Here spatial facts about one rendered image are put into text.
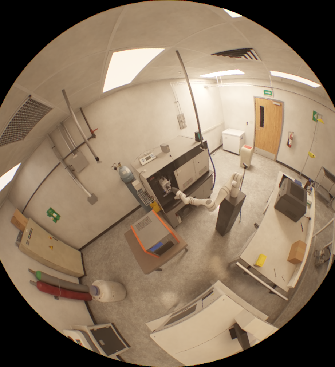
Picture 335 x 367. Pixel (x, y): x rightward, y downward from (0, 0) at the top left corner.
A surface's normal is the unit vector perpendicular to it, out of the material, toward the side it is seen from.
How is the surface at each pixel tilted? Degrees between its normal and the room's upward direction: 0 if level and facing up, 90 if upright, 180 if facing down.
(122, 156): 90
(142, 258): 0
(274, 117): 90
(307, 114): 90
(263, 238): 0
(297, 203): 57
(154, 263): 0
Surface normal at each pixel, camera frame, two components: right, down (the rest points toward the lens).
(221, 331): -0.29, -0.71
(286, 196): -0.80, 0.10
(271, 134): -0.77, 0.57
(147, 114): 0.57, 0.42
